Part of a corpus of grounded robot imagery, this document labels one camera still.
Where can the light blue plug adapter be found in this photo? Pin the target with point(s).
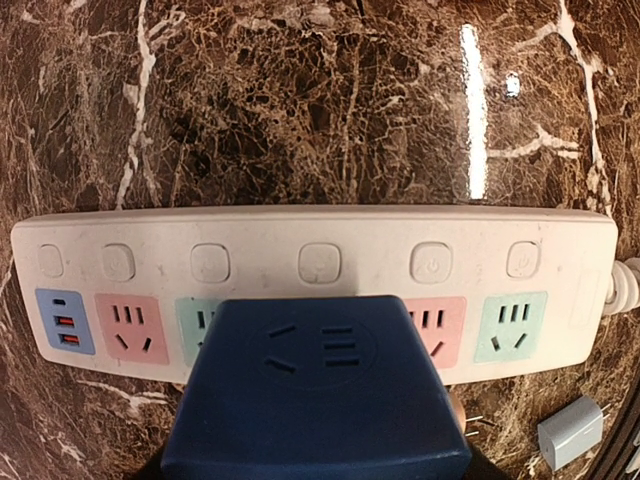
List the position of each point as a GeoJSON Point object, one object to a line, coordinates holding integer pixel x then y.
{"type": "Point", "coordinates": [571, 431]}

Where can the pink plug adapter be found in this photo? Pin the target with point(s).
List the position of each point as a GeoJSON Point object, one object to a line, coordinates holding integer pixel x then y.
{"type": "Point", "coordinates": [472, 427]}

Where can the white multicolour power strip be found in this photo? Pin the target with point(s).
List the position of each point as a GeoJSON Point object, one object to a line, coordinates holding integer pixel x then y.
{"type": "Point", "coordinates": [494, 292]}

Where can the blue cube socket adapter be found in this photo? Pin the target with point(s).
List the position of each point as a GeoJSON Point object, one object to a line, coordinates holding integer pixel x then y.
{"type": "Point", "coordinates": [328, 388]}

